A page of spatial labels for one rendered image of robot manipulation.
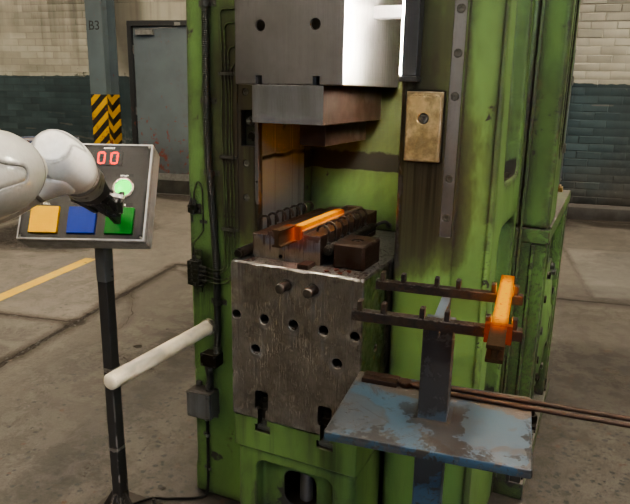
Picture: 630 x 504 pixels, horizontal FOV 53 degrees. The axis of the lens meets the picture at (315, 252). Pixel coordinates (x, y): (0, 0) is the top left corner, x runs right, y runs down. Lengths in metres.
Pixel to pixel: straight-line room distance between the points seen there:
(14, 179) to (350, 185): 1.41
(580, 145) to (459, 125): 5.96
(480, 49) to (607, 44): 5.98
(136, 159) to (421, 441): 1.06
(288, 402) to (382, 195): 0.73
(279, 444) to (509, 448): 0.72
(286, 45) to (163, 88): 6.80
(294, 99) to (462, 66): 0.41
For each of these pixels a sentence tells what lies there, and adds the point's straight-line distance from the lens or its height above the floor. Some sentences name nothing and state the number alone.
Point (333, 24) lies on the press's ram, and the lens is 1.56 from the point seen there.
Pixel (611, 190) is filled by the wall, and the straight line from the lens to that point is 7.64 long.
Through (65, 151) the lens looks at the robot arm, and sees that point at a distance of 1.33.
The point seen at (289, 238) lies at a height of 0.99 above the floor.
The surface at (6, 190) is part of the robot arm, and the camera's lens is 0.80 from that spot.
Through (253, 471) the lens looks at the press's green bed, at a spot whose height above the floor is 0.29.
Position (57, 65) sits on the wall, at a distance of 9.13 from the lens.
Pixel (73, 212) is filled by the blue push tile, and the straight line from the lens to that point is 1.79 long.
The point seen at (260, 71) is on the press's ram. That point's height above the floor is 1.40.
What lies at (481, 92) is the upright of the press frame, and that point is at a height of 1.36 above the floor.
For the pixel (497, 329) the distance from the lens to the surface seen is 1.11.
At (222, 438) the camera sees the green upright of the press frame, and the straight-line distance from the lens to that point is 2.19.
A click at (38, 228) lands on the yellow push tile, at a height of 0.99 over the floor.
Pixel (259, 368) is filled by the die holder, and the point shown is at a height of 0.62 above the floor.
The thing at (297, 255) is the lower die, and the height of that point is 0.93.
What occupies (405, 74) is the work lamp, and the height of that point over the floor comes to 1.39.
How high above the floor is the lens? 1.35
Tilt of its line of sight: 14 degrees down
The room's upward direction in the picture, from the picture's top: 1 degrees clockwise
